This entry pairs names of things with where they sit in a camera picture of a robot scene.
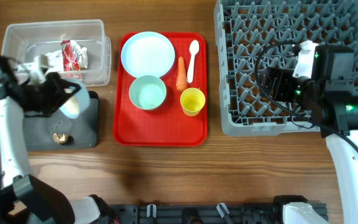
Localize orange carrot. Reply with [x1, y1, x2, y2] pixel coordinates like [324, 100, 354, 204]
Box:
[176, 57, 188, 92]

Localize white plastic spoon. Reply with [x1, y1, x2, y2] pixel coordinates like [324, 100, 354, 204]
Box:
[187, 40, 200, 83]

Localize red strawberry snack wrapper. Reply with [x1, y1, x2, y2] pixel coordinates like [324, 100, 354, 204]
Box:
[61, 40, 88, 72]

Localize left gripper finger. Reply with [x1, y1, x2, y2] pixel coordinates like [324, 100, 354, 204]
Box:
[53, 76, 81, 93]
[48, 93, 74, 113]

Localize grey dishwasher rack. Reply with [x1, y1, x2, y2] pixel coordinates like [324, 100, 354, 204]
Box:
[214, 1, 358, 136]

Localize white tissue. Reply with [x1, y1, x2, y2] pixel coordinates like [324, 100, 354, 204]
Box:
[46, 50, 63, 67]

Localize clear plastic bin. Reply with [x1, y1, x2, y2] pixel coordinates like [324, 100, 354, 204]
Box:
[1, 19, 112, 86]

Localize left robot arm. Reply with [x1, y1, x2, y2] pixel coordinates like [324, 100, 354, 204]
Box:
[0, 55, 120, 223]

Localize brown food scrap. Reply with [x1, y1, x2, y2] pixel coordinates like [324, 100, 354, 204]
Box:
[53, 133, 70, 144]

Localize black waste tray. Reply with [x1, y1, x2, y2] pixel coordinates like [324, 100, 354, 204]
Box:
[24, 91, 99, 151]

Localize large light blue plate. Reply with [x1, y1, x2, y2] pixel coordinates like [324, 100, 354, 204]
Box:
[121, 31, 175, 78]

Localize green bowl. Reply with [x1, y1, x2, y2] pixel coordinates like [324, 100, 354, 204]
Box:
[129, 75, 167, 110]

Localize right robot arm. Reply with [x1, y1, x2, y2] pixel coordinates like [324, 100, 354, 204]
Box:
[254, 40, 358, 223]

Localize light blue bowl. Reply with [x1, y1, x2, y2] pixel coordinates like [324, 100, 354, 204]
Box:
[65, 78, 90, 114]

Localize yellow plastic cup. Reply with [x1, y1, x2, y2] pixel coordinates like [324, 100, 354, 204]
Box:
[180, 88, 206, 116]

